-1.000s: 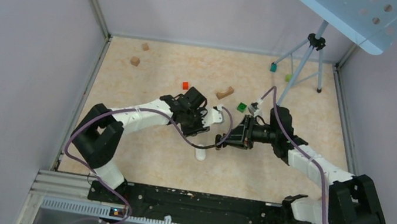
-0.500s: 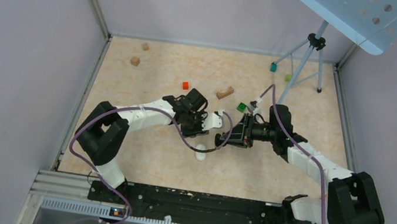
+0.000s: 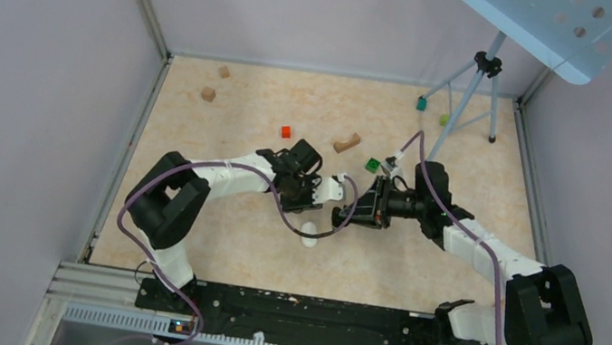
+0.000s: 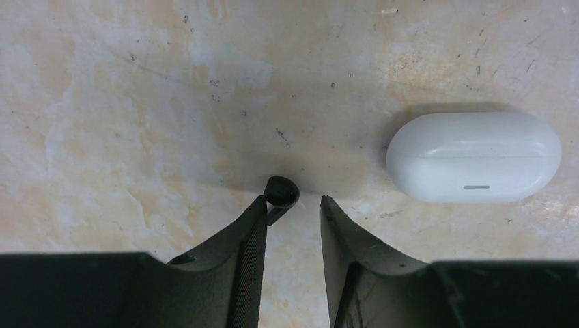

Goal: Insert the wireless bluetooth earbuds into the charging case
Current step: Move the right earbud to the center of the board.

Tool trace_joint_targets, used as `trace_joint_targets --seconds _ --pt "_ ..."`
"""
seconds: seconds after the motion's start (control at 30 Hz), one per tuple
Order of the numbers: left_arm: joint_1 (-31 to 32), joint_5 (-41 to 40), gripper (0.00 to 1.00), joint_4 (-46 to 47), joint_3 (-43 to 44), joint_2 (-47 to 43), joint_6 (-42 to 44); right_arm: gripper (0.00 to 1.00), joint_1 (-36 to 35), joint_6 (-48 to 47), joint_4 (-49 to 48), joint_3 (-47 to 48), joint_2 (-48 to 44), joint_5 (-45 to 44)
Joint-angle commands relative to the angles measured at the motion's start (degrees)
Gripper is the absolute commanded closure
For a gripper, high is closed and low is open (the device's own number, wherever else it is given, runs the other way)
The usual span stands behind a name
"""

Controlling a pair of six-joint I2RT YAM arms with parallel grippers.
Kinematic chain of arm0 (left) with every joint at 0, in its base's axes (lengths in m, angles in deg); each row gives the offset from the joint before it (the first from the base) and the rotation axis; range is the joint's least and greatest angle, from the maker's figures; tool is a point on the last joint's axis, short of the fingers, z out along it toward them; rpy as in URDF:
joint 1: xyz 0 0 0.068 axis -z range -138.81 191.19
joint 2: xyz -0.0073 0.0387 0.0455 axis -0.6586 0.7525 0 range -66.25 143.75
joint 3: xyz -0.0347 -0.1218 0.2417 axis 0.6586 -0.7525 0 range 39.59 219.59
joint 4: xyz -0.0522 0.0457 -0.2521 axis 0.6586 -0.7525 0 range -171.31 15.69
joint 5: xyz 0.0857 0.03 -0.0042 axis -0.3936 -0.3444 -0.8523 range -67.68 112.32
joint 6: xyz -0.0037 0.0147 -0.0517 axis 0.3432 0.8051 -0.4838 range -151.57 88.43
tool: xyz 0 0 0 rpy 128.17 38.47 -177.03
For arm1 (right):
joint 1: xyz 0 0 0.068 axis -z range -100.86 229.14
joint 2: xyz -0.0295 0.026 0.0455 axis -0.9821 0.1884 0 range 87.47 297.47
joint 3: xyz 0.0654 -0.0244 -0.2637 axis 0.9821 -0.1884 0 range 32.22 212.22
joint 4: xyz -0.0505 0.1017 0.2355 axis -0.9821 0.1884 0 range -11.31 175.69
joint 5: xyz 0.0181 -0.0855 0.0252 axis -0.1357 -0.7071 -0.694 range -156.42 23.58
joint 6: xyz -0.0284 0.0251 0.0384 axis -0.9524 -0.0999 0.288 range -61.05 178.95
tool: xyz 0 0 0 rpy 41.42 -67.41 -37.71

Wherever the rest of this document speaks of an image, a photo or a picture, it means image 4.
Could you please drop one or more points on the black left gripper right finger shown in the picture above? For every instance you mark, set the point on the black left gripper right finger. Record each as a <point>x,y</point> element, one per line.
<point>371,284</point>

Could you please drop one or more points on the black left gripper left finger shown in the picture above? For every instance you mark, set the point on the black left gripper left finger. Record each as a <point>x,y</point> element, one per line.
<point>216,284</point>

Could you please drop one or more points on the black stem earbud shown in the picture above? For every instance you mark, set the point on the black stem earbud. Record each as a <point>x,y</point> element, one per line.
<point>282,194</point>

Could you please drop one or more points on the white earbud charging case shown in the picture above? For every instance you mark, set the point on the white earbud charging case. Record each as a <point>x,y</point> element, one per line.
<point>473,157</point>

